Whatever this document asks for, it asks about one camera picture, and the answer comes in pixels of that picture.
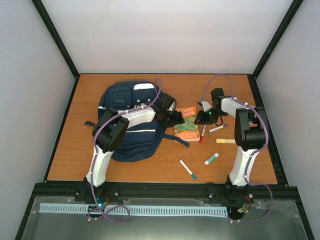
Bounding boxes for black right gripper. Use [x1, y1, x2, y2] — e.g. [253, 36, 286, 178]
[197, 108, 227, 125]

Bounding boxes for orange Treehouse paperback book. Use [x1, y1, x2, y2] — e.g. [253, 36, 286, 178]
[174, 106, 201, 142]

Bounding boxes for navy blue student backpack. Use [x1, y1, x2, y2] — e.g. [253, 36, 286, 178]
[92, 80, 190, 163]

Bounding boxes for green capped white marker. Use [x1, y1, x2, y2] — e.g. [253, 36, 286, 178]
[179, 159, 197, 180]

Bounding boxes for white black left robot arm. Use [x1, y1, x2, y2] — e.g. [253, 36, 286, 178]
[83, 91, 189, 202]

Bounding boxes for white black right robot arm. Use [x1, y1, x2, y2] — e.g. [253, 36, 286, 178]
[194, 88, 269, 204]

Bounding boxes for red capped white marker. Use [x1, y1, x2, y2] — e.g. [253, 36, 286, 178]
[199, 124, 207, 143]

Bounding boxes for purple capped white marker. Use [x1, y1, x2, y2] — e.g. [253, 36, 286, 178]
[207, 123, 229, 133]

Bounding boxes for yellow highlighter pen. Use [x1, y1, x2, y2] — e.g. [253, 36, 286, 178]
[216, 138, 236, 144]

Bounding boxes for green white glue stick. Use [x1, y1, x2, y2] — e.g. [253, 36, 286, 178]
[204, 153, 219, 165]

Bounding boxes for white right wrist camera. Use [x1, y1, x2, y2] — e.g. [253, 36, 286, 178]
[198, 100, 212, 112]

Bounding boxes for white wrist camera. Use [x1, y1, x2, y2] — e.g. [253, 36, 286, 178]
[198, 100, 212, 112]
[167, 102, 176, 112]

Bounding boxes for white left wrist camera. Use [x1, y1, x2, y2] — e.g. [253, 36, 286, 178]
[167, 102, 176, 112]

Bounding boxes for metal front base plate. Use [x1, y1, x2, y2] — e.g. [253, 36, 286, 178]
[17, 197, 308, 240]

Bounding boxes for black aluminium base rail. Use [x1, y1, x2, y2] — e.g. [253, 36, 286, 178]
[31, 181, 302, 206]

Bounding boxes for light blue slotted cable duct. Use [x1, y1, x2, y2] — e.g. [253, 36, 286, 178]
[38, 203, 228, 218]

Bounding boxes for black right frame post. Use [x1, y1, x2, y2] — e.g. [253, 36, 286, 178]
[251, 0, 305, 79]

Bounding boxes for black frame post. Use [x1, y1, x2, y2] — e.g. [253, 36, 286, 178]
[251, 0, 305, 79]
[31, 0, 80, 78]

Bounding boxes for black left frame post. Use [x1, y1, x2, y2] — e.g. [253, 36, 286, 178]
[31, 0, 80, 78]

